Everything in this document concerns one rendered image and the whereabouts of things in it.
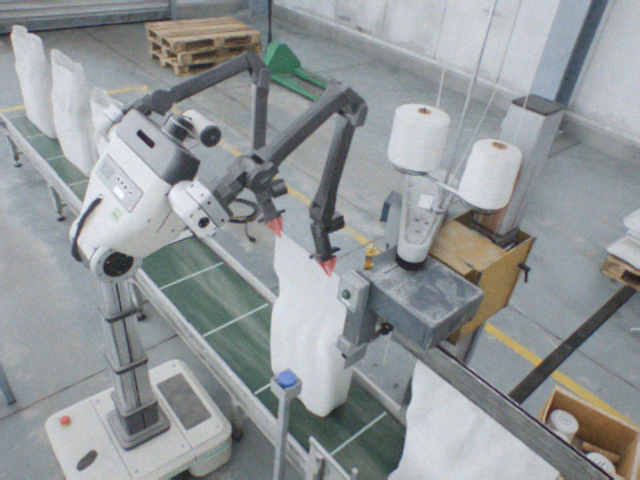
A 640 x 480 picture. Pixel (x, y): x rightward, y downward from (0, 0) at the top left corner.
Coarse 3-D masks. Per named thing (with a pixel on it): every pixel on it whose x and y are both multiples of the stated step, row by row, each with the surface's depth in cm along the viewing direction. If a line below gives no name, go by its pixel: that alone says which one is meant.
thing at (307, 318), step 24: (288, 240) 200; (288, 264) 206; (312, 264) 193; (288, 288) 209; (312, 288) 199; (336, 288) 187; (288, 312) 206; (312, 312) 201; (336, 312) 192; (288, 336) 209; (312, 336) 197; (336, 336) 193; (288, 360) 214; (312, 360) 202; (336, 360) 196; (312, 384) 208; (336, 384) 204; (312, 408) 216
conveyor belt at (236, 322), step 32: (160, 256) 293; (192, 256) 296; (160, 288) 272; (192, 288) 274; (224, 288) 277; (192, 320) 256; (224, 320) 258; (256, 320) 260; (224, 352) 241; (256, 352) 243; (256, 384) 229; (352, 384) 234; (352, 416) 220; (384, 416) 222; (352, 448) 208; (384, 448) 209
